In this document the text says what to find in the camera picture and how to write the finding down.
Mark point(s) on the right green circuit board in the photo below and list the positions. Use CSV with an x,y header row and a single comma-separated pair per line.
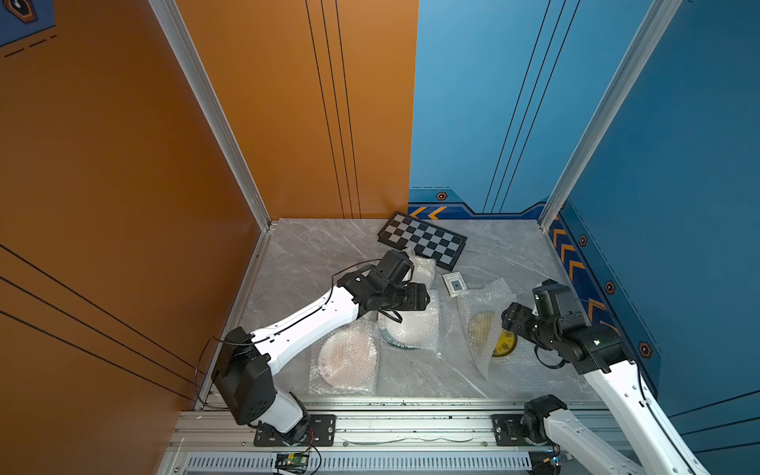
x,y
547,463

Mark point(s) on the yellow dinner plate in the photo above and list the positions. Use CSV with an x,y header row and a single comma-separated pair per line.
x,y
486,337

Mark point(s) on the left green circuit board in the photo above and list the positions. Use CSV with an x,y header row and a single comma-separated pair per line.
x,y
296,463

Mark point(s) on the bubble wrapped white blue plate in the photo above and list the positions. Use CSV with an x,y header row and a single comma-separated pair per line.
x,y
419,329

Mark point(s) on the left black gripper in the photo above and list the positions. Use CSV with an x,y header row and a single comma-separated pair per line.
x,y
416,299

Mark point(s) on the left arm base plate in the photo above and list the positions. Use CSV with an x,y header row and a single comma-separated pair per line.
x,y
316,430

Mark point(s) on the bubble wrap of yellow plate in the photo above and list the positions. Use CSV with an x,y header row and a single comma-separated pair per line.
x,y
505,361

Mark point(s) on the bubble wrapped pink plate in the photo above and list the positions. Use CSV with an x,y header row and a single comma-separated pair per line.
x,y
346,362

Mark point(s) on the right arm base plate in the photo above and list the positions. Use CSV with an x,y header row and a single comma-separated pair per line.
x,y
516,428

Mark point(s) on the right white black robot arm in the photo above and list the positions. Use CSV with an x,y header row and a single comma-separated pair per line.
x,y
657,444

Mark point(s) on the left aluminium corner post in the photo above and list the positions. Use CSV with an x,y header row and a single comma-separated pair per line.
x,y
185,51

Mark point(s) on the aluminium front rail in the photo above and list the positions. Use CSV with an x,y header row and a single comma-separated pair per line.
x,y
363,423

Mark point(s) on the white vented cable duct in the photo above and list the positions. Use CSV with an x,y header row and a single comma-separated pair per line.
x,y
332,462

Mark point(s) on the right aluminium corner post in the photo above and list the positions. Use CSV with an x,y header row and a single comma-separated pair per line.
x,y
648,35

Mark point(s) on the green circuit board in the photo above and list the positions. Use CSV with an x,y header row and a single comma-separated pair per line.
x,y
296,463
547,463

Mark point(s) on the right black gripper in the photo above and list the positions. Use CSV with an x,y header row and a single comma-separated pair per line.
x,y
515,314

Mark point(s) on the aluminium corner post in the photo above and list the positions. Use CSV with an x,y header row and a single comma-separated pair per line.
x,y
648,35
185,51

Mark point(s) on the black white checkerboard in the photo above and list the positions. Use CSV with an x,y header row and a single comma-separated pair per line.
x,y
425,240

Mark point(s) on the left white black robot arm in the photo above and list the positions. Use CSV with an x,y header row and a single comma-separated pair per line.
x,y
248,361

